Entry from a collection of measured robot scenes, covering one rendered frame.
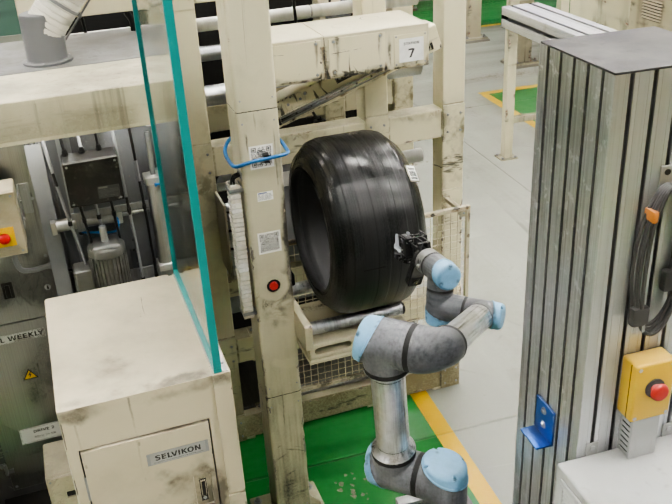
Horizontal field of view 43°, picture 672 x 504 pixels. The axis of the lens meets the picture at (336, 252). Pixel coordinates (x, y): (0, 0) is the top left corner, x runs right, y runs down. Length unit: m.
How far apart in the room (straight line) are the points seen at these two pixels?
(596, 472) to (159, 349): 1.06
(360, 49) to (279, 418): 1.31
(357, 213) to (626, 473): 1.17
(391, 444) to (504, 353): 2.20
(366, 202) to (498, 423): 1.60
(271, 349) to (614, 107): 1.73
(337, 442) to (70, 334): 1.77
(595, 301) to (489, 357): 2.68
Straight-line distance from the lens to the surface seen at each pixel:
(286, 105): 3.02
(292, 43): 2.83
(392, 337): 1.98
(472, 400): 4.02
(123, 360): 2.16
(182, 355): 2.13
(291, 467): 3.25
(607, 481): 1.82
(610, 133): 1.51
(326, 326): 2.85
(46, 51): 2.72
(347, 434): 3.83
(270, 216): 2.69
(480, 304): 2.31
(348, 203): 2.59
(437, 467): 2.23
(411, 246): 2.48
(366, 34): 2.91
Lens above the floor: 2.43
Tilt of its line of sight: 27 degrees down
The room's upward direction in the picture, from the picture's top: 3 degrees counter-clockwise
